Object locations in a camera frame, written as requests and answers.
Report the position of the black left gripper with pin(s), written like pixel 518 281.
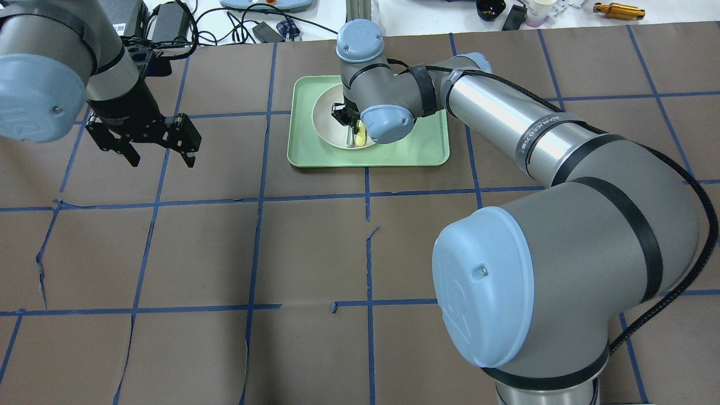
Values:
pixel 125 108

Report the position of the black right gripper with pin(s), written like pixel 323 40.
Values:
pixel 341 113

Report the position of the yellow plastic fork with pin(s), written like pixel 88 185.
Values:
pixel 360 137

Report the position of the white round plate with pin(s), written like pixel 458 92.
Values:
pixel 326 126

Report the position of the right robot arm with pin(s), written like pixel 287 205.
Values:
pixel 539 292

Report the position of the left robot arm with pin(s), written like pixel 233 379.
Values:
pixel 59 56

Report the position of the light green tray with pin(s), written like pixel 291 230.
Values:
pixel 427 144

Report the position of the black power adapter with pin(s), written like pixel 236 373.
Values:
pixel 171 23

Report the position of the blue teach pendant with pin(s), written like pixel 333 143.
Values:
pixel 268 5

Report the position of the black computer box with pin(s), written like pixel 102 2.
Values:
pixel 127 17

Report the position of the black smartphone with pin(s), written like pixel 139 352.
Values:
pixel 515 18

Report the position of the gold metal fitting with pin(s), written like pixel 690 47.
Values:
pixel 619 11

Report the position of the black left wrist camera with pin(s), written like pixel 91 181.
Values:
pixel 150 62

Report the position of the aluminium frame post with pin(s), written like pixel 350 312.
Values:
pixel 358 10

